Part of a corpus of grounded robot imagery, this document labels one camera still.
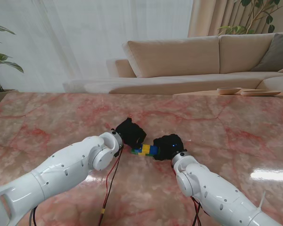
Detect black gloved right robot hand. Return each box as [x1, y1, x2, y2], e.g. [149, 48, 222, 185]
[152, 133, 188, 161]

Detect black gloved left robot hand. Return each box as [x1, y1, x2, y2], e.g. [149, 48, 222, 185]
[115, 117, 147, 148]

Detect wooden bowl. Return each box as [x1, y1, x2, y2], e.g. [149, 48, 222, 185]
[216, 87, 242, 95]

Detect beige sofa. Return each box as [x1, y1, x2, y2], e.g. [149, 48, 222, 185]
[63, 32, 283, 95]

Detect flat wooden tray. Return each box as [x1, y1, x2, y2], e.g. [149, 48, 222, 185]
[240, 89, 282, 97]

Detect white zip tie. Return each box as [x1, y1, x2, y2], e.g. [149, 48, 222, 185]
[256, 191, 267, 214]

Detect sheer white curtain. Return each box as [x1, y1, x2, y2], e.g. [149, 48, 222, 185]
[0, 0, 194, 94]

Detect beige curtain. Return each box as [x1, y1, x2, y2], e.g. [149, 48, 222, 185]
[187, 0, 283, 38]

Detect tall leafy branch plant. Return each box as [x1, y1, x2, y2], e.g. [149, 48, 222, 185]
[218, 0, 283, 36]

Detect large-leaf green houseplant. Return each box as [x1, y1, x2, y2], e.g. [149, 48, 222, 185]
[0, 22, 24, 93]

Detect pale plant pot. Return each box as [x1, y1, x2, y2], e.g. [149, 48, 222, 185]
[0, 89, 18, 109]

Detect grey sofa cushion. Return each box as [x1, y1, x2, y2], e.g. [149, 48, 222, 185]
[251, 33, 283, 73]

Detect red wire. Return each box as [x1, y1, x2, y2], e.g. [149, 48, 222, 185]
[98, 150, 122, 226]
[192, 199, 203, 226]

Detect black wire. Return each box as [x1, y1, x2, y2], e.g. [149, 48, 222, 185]
[191, 200, 208, 226]
[99, 153, 123, 226]

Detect grey cable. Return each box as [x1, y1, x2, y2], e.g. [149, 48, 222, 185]
[29, 206, 38, 226]

